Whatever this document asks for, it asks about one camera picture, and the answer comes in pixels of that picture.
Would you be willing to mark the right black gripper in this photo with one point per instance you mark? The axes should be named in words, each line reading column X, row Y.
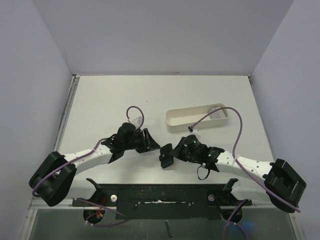
column 176, row 151

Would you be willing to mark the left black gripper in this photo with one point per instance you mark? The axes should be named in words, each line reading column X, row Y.
column 147, row 143

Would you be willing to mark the black card holder wallet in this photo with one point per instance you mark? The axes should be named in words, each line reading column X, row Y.
column 165, row 157

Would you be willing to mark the stack of silver credit cards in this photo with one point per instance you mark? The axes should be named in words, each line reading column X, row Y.
column 216, row 113

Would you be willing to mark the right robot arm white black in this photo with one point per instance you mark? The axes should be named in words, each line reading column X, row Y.
column 255, row 180

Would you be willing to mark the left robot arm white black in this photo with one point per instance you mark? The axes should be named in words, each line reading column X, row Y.
column 53, row 180

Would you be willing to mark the white oblong plastic tray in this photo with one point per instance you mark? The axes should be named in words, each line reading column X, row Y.
column 178, row 120

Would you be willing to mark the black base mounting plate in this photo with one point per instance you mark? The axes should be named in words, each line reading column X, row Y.
column 164, row 201

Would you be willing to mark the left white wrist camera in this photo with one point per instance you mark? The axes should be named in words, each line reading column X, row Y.
column 137, row 121

